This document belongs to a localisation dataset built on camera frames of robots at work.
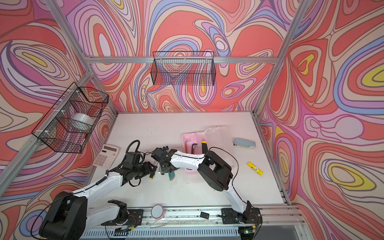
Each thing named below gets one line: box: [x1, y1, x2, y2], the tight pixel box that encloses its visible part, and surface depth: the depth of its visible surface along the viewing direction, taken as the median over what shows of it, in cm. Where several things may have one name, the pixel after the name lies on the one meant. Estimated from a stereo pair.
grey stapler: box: [233, 137, 256, 149], surface depth 100 cm
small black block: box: [200, 211, 210, 220], surface depth 76 cm
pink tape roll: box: [151, 204, 166, 220], surface depth 73 cm
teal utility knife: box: [168, 171, 175, 181], surface depth 88 cm
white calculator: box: [92, 144, 119, 168], surface depth 95 cm
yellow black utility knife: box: [201, 138, 208, 154], surface depth 93 cm
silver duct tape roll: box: [71, 113, 95, 132], surface depth 74 cm
